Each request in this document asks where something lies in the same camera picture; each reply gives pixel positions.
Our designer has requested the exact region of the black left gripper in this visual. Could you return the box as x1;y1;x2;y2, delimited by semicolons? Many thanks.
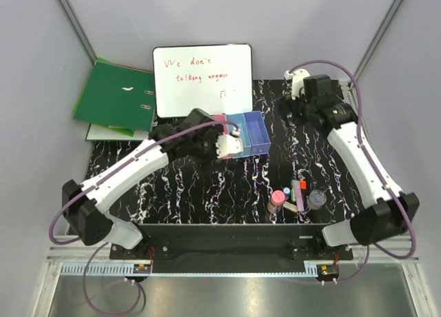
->
190;125;229;176

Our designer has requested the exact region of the pink plastic bin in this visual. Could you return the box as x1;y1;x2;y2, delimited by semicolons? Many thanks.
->
213;114;231;159

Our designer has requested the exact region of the blue plastic bin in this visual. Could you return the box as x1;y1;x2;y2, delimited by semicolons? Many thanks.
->
225;112;254;159

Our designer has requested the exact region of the purple plastic bin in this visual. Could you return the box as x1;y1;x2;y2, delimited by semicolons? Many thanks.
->
243;111;271;156

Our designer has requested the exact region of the white dry-erase board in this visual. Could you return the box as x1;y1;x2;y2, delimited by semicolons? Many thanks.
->
152;43;253;118

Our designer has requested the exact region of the small blue capped bottle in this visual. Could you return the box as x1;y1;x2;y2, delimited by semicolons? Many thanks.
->
283;187;291;201

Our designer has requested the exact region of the clear round glitter container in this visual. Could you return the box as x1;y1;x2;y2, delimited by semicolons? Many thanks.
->
307;190;327;210

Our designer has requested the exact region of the pink capped glitter jar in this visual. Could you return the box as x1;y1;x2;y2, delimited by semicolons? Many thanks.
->
267;190;285;214

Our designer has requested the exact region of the pink eraser bar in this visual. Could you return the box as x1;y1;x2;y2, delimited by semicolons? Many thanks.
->
295;189;305;212

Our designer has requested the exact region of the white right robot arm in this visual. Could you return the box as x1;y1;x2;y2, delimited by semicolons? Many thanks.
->
282;69;420;260

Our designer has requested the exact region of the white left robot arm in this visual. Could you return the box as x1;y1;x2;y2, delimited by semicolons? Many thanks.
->
57;108;226;259

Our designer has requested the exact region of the black marble pattern mat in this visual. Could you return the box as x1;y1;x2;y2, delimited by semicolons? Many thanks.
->
110;80;363;224

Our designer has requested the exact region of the white small eraser block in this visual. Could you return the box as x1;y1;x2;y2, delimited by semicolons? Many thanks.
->
283;201;298;213

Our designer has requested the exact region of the green white paper booklet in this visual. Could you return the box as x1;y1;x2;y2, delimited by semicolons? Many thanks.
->
85;124;149;141

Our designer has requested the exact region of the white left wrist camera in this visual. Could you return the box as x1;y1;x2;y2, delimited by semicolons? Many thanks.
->
215;130;243;159

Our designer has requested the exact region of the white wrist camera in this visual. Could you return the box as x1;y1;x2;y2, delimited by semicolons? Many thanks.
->
284;68;310;100
215;130;243;159

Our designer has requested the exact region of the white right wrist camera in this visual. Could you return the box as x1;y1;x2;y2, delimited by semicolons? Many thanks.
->
284;68;310;100

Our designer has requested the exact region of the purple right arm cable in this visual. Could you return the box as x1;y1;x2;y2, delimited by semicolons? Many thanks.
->
287;59;418;285

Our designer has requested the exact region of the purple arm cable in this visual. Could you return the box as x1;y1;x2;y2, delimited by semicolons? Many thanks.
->
48;120;242;314
287;59;418;285

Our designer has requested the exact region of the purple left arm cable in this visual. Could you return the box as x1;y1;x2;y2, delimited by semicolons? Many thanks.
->
48;120;242;314

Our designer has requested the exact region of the green ring binder folder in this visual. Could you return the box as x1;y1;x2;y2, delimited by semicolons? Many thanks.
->
72;60;156;134

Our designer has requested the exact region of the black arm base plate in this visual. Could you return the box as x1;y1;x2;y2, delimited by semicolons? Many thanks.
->
110;224;353;276

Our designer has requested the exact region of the aluminium rail frame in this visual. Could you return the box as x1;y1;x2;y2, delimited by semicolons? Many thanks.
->
61;80;435;316

